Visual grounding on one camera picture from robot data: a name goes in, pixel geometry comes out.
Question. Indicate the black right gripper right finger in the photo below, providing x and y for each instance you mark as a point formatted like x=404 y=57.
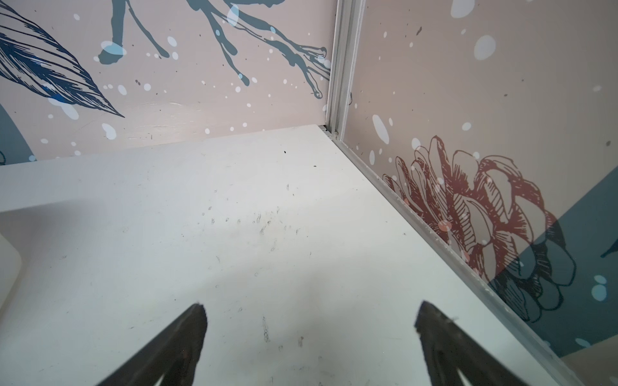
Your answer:
x=453 y=357

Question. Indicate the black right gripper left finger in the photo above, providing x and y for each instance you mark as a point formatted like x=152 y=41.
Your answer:
x=171 y=357

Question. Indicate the white storage box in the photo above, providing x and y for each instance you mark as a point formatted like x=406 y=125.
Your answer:
x=10 y=267

